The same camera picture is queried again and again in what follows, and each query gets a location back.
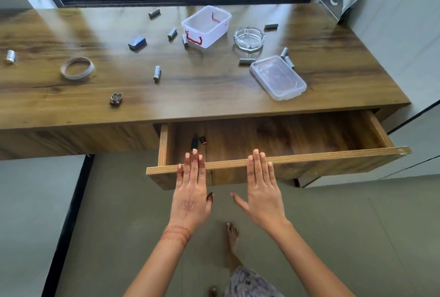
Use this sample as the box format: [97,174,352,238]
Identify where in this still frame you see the person's left hand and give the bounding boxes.
[168,148,214,235]

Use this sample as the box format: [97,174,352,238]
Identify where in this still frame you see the person's right hand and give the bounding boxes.
[230,149,289,237]

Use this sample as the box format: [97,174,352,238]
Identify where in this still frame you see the person's right forearm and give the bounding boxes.
[272,219,356,297]

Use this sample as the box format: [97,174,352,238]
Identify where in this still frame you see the person's left forearm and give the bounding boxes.
[123,225,192,297]

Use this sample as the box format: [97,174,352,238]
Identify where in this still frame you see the person's bare foot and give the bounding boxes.
[225,222,242,275]

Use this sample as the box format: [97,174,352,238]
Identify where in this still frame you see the wooden desk drawer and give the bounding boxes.
[146,109,412,191]

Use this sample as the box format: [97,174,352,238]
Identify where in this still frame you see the patterned grey trousers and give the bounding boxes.
[223,266,286,297]

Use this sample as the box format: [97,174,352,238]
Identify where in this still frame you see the clear plastic box lid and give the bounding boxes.
[250,55,307,101]

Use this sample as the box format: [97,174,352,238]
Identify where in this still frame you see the glass ashtray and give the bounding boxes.
[234,27,266,52]

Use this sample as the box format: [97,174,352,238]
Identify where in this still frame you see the blue-grey rectangular block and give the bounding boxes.
[128,36,148,51]

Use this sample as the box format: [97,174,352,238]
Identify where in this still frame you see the roll of beige tape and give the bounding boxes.
[60,57,95,80]

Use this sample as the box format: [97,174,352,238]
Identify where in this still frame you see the clear plastic box red handles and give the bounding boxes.
[181,5,232,49]

